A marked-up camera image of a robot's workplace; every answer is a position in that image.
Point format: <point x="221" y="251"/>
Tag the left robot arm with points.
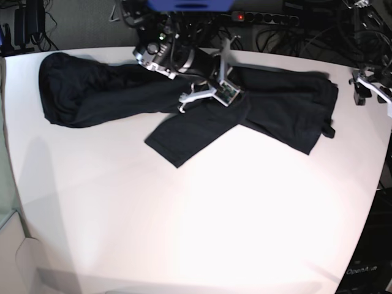
<point x="363" y="30"/>

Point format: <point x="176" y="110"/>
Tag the black power strip red switch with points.
<point x="258" y="18"/>

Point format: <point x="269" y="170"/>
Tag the blue box at top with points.
<point x="190" y="5"/>

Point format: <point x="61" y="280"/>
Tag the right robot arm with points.
<point x="170" y="34"/>

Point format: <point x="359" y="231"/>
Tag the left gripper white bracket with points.
<point x="378" y="83"/>

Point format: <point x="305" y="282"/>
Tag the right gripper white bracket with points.
<point x="220" y="87"/>

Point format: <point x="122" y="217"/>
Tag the black OpenArm case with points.
<point x="369" y="270"/>

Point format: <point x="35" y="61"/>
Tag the black device on floor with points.
<point x="29" y="24"/>

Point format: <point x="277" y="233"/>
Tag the dark navy long-sleeve shirt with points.
<point x="294" y="108"/>

